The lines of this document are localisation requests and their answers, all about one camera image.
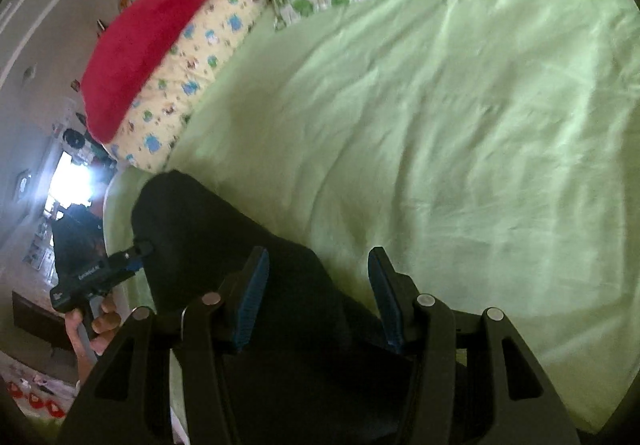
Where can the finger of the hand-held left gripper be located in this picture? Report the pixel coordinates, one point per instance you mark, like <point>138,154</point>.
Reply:
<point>137,256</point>

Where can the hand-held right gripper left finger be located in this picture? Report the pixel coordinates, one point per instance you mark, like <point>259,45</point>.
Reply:
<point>252,302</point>

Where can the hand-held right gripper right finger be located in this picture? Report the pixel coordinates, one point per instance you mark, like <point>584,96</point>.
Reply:
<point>386,302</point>

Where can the black pants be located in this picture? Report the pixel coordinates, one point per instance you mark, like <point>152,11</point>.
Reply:
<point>235,245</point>

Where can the person's left hand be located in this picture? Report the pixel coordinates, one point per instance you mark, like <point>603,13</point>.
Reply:
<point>106,322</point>

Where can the dark wooden cabinet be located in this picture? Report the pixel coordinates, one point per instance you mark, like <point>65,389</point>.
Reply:
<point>40,320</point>

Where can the bright window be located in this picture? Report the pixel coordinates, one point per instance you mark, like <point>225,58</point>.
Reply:
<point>75,175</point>

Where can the red patterned floor mat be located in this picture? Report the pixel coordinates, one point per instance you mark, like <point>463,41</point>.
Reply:
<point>37,395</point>

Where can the light green bed sheet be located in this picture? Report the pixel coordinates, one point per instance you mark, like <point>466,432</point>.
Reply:
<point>425,135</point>

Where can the yellow printed pillow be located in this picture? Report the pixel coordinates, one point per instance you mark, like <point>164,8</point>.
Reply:
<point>200,70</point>

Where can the red plush pillow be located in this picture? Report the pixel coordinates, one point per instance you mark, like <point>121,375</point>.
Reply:
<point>142,50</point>

